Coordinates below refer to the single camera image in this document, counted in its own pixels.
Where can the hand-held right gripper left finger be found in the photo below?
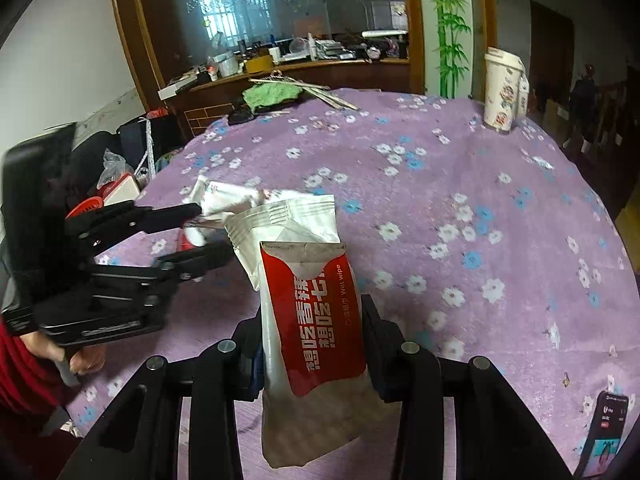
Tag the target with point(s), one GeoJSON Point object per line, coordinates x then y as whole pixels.
{"type": "Point", "coordinates": [247, 360]}

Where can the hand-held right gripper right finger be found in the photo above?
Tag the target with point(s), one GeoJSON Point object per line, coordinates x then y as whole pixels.
{"type": "Point", "coordinates": [380, 355]}

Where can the red plastic basket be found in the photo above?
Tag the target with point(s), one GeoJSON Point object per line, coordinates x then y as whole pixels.
{"type": "Point", "coordinates": [85, 206]}

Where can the person's left forearm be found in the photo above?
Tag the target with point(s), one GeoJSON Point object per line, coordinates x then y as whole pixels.
{"type": "Point", "coordinates": [25, 380]}

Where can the white foil pouch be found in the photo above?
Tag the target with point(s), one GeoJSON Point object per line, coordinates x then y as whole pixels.
{"type": "Point", "coordinates": [280, 230]}

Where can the black smartphone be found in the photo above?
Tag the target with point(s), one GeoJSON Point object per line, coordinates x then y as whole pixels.
{"type": "Point", "coordinates": [602, 435]}

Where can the printed paper cup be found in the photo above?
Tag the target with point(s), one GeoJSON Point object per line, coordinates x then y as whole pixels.
{"type": "Point", "coordinates": [502, 90]}

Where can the dark bag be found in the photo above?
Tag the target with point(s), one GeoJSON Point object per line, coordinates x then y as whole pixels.
{"type": "Point", "coordinates": [150, 140]}

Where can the bamboo wall sticker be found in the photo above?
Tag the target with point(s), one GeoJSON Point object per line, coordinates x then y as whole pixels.
{"type": "Point", "coordinates": [447, 25]}

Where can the black cloth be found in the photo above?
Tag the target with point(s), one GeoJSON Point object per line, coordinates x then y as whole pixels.
{"type": "Point", "coordinates": [240, 116]}

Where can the green cloth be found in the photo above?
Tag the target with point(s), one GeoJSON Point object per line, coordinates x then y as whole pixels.
{"type": "Point", "coordinates": [270, 95]}

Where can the yellow box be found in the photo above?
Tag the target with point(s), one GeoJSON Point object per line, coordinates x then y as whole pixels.
{"type": "Point", "coordinates": [258, 64]}

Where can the wooden counter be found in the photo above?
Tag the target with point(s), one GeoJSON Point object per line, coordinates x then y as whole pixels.
{"type": "Point", "coordinates": [300, 77]}

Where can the clear plastic bag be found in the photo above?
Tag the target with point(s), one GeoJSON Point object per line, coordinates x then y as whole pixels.
{"type": "Point", "coordinates": [114, 165]}

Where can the person's left hand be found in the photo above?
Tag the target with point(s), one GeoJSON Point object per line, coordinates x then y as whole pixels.
{"type": "Point", "coordinates": [90, 360]}

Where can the red and white wipe packet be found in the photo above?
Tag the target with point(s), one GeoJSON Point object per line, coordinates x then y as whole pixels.
{"type": "Point", "coordinates": [315, 330]}

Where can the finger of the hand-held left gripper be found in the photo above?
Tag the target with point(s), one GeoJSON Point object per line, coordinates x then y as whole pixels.
{"type": "Point", "coordinates": [200, 260]}
{"type": "Point", "coordinates": [165, 215]}

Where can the white wrapper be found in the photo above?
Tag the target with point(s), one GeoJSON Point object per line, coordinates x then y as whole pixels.
{"type": "Point", "coordinates": [225, 200]}

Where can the purple floral tablecloth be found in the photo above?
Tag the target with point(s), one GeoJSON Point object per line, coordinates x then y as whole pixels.
{"type": "Point", "coordinates": [450, 170]}

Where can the white and red box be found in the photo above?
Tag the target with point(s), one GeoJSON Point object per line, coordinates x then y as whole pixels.
{"type": "Point", "coordinates": [120, 192]}

